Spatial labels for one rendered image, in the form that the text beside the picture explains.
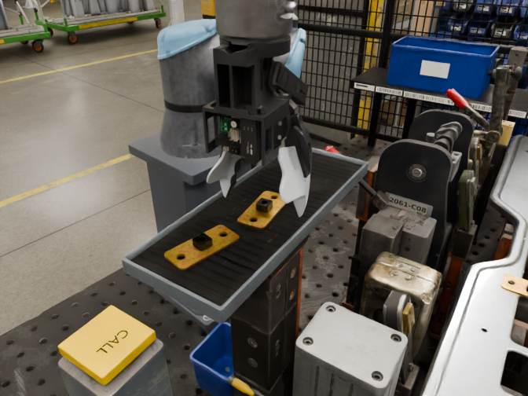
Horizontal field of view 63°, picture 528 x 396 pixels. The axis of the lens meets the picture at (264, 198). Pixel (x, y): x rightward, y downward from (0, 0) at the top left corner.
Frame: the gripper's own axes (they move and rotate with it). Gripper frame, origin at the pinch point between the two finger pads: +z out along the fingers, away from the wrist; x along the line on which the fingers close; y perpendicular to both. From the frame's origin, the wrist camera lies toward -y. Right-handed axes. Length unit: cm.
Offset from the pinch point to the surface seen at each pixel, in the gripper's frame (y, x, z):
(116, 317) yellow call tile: 22.5, -4.3, 1.8
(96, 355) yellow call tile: 26.6, -2.8, 1.8
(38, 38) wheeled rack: -388, -545, 96
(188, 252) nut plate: 12.0, -3.6, 1.5
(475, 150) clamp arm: -49, 24, 9
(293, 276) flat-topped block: -2.3, 3.5, 13.8
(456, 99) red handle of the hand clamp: -68, 18, 5
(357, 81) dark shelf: -106, -16, 15
